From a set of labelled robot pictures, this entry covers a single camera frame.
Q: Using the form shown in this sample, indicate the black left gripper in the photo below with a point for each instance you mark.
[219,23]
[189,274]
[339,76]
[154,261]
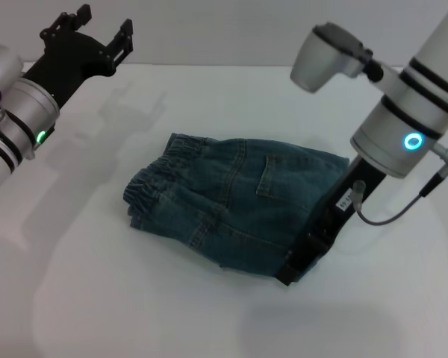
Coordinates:
[67,63]

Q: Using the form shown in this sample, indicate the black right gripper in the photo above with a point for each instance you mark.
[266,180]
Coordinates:
[339,209]

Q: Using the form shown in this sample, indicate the blue denim shorts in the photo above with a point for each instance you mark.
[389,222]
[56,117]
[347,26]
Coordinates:
[227,205]

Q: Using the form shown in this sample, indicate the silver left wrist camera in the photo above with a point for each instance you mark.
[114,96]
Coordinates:
[0,74]

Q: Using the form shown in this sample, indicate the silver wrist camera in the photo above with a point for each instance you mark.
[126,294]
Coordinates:
[0,74]
[325,56]

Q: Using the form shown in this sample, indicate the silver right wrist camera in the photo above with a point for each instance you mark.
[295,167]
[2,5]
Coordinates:
[325,56]

